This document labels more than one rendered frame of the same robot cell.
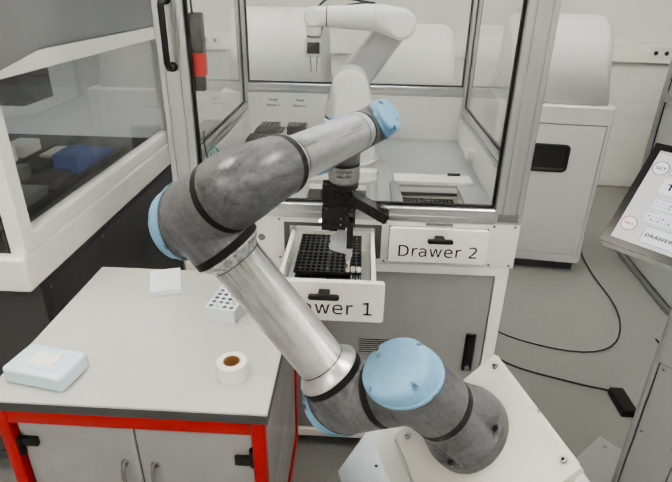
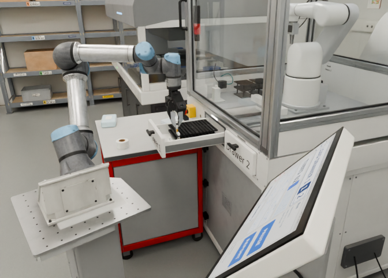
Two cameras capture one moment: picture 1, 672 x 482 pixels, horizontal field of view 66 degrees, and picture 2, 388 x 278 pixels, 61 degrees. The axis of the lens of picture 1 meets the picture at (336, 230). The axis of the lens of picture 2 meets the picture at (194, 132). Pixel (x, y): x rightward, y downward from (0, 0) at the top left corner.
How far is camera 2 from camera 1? 1.66 m
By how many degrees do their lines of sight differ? 62
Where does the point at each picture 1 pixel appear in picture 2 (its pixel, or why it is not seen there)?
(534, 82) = (271, 53)
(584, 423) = not seen: outside the picture
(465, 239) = (245, 153)
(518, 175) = (267, 120)
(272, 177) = (58, 52)
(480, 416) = (66, 164)
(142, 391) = (107, 136)
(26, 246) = (144, 88)
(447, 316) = (247, 205)
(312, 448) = (210, 246)
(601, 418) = not seen: outside the picture
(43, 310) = not seen: hidden behind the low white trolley
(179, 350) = (131, 135)
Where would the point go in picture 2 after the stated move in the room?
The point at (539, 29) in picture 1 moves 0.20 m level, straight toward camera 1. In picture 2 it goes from (272, 15) to (215, 17)
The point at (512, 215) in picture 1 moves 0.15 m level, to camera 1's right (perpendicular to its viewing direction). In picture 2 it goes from (265, 148) to (288, 164)
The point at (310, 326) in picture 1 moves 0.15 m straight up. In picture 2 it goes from (73, 111) to (67, 79)
